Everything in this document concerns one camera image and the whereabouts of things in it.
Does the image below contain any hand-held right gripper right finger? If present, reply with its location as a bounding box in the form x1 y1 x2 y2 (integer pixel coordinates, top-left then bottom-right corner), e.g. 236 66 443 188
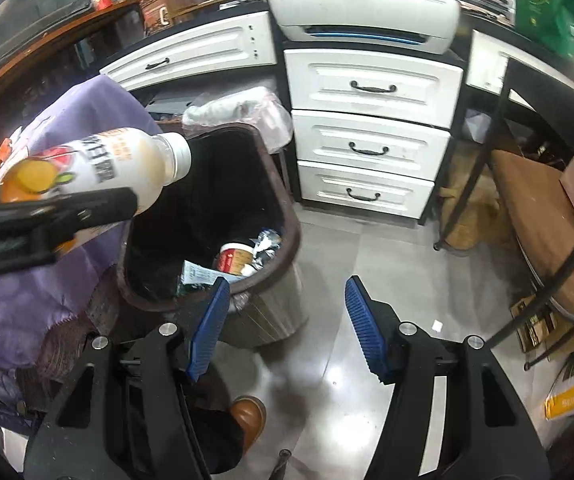
344 275 552 480

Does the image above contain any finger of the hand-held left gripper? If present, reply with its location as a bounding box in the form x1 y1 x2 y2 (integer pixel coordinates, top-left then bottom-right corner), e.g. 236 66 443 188
0 187 138 281

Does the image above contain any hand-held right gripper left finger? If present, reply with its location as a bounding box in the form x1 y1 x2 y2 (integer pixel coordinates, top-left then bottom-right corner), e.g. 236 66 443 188
24 276 232 480

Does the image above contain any white orange juice bottle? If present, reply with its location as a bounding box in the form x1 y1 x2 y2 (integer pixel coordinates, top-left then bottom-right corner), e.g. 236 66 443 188
0 127 192 256

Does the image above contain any red cylindrical canister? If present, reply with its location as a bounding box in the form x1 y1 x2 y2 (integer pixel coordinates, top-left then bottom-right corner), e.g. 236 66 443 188
215 241 258 277

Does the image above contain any brown trash bin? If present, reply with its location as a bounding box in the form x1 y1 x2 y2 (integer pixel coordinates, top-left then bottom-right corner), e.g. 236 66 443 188
117 122 304 348

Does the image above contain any person's brown shoe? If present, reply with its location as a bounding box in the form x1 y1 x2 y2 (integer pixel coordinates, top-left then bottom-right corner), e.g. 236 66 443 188
229 395 268 453

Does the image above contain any purple floral tablecloth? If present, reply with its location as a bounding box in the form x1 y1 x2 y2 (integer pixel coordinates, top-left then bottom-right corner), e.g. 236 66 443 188
0 75 165 431

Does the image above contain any person's leg in dark jeans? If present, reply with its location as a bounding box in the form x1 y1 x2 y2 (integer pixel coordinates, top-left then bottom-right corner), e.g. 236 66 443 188
187 385 248 480

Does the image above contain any brown wooden counter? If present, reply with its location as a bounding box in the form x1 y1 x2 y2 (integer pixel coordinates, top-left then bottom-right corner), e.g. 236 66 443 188
0 0 142 83

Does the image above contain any long white cabinet drawer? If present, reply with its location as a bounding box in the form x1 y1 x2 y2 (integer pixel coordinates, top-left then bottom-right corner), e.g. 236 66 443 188
99 10 278 92

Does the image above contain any black chair with brown cushion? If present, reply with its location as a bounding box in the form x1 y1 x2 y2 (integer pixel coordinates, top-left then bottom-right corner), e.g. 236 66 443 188
434 52 574 376

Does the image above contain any white desk drawer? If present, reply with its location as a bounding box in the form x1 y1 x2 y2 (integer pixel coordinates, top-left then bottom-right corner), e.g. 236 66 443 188
468 30 512 93

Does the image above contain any white printer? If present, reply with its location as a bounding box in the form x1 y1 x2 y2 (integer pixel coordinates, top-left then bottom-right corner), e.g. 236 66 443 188
267 0 462 56

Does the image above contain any white drawer with black handle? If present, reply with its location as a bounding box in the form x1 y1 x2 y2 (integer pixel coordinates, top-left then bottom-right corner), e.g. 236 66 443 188
283 49 464 130
292 109 452 181
297 160 436 220

